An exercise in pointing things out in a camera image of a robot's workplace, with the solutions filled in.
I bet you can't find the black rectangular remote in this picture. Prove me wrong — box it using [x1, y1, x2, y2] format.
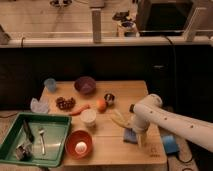
[129, 104, 134, 113]

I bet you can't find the red bowl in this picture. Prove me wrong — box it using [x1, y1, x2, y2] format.
[65, 130, 93, 159]

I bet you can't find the dark grape bunch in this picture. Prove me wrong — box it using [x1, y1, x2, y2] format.
[56, 97, 76, 110]

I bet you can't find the wooden cutting board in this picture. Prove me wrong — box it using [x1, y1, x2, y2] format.
[41, 81, 167, 166]

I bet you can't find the orange fruit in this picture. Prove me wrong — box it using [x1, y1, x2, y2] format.
[96, 99, 107, 112]

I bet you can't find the yellow banana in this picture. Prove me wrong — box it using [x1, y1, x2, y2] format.
[110, 110, 132, 129]

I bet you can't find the green plastic tray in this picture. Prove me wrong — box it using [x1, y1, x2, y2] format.
[0, 113, 71, 167]

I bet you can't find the white cup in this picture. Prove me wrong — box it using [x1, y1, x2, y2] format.
[80, 109, 96, 127]

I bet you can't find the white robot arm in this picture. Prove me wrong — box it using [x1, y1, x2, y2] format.
[132, 94, 213, 153]

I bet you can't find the purple bowl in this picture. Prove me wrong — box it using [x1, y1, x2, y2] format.
[74, 76, 96, 95]

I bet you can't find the blue round object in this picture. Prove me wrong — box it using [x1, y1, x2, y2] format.
[162, 135, 179, 155]

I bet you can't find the small metal cup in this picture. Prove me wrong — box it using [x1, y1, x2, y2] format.
[104, 93, 115, 106]

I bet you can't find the orange carrot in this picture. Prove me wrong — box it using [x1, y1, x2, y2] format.
[69, 104, 90, 116]

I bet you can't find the black monitor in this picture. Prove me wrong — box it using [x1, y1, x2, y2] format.
[136, 0, 193, 36]

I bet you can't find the blue sponge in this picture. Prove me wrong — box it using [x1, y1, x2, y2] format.
[123, 129, 137, 144]

